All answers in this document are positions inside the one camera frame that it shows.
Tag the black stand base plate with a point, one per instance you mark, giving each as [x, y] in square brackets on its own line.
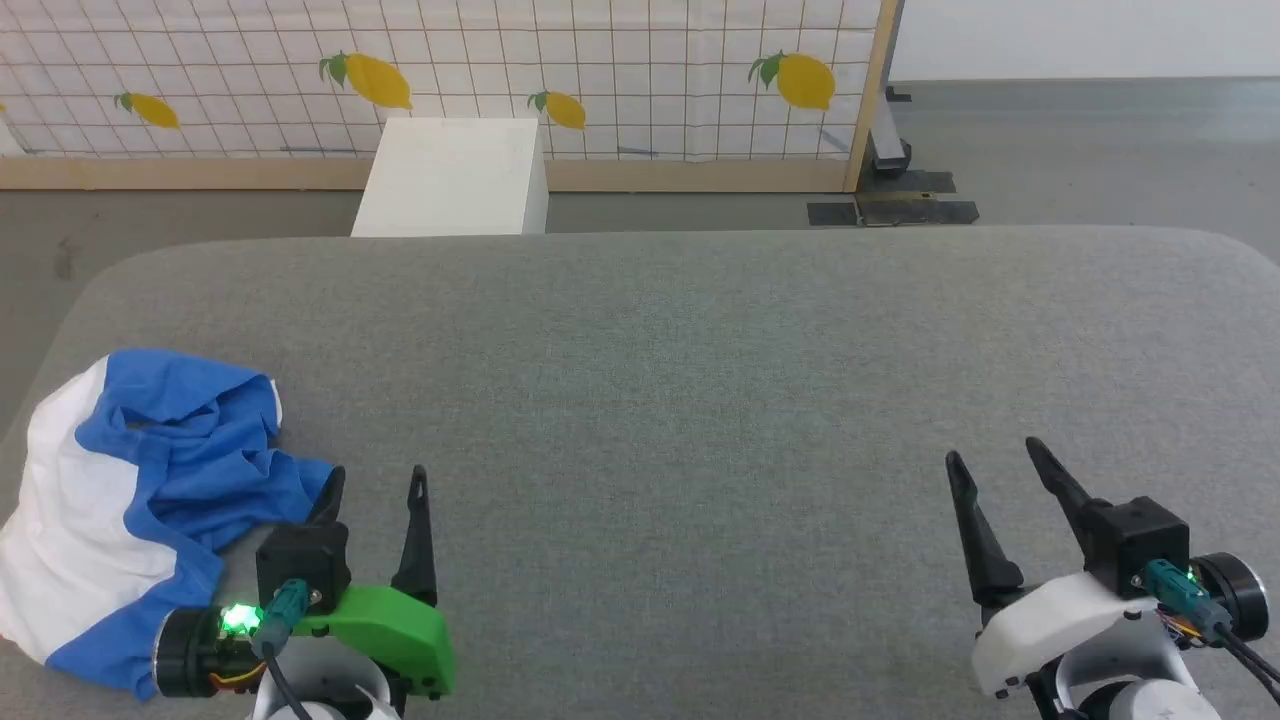
[900, 210]

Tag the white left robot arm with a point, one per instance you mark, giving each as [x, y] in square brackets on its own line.
[320, 690]

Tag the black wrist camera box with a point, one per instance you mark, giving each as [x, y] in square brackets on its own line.
[305, 560]
[1135, 540]

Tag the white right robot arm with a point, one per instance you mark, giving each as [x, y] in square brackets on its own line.
[1130, 680]

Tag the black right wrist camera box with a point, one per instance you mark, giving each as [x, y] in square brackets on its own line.
[1135, 540]

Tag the lemon print grid partition screen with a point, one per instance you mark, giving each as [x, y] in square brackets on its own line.
[500, 60]

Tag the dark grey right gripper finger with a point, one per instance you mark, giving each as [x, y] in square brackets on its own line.
[980, 540]
[1060, 490]

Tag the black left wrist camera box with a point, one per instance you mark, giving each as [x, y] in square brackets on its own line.
[305, 560]

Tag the white rectangular box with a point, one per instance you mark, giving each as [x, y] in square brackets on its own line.
[450, 180]

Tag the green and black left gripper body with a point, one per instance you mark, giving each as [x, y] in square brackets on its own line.
[395, 630]

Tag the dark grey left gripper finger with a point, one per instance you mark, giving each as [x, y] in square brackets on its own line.
[330, 495]
[417, 545]

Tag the blue and white long-sleeve shirt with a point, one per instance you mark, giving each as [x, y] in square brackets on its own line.
[150, 450]

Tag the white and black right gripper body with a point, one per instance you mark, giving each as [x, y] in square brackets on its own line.
[1050, 620]

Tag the grey fabric padded bench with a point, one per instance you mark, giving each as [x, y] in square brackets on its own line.
[700, 400]

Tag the grey metal screen stand post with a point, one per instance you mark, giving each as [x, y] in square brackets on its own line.
[888, 140]

